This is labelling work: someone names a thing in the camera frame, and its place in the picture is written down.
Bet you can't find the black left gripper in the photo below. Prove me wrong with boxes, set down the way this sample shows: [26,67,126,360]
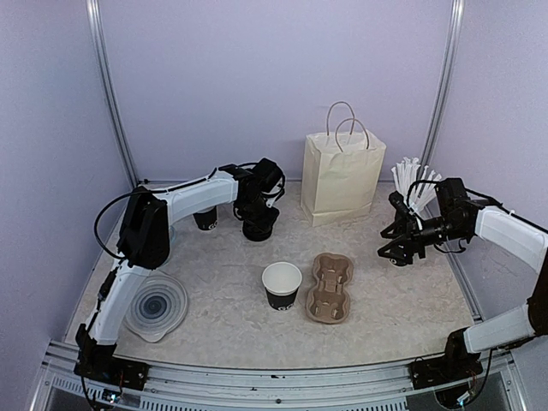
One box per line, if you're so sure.
[238,194,281,233]

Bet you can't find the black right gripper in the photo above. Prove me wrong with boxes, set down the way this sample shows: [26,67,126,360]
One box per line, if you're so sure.
[378,213,469,264]

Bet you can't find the stack of black lids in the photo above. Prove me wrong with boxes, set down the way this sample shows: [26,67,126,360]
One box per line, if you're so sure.
[242,218,275,242]

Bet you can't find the brown pulp cup carrier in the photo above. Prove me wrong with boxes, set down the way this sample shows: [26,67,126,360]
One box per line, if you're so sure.
[305,253,354,325]

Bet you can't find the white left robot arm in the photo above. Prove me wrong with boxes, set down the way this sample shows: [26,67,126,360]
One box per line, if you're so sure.
[76,158,285,381]

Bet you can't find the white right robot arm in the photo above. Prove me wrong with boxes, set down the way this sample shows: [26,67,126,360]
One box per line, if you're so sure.
[378,177,547,380]

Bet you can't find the wrapped white straws bundle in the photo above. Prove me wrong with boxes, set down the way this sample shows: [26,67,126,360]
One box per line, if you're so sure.
[391,158,442,214]

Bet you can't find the stack of paper cups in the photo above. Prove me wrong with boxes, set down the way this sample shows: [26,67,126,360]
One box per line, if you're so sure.
[193,206,217,231]

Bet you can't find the cream paper bag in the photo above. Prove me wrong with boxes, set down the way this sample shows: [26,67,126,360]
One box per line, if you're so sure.
[301,111,386,227]

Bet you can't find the blue glass cup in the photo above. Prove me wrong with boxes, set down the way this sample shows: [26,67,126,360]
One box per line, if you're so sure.
[169,226,177,241]

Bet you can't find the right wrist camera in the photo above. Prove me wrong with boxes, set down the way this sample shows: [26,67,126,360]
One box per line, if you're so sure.
[388,191,414,219]

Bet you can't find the aluminium front rail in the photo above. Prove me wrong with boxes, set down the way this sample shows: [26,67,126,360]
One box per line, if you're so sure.
[29,338,532,410]

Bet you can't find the right aluminium post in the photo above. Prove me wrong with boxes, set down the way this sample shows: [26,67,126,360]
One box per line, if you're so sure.
[420,0,466,166]

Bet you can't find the aluminium post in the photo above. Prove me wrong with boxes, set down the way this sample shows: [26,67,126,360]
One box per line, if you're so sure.
[420,0,466,166]
[86,0,139,188]

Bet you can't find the left aluminium post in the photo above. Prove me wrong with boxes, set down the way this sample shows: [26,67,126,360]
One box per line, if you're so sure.
[86,0,139,188]

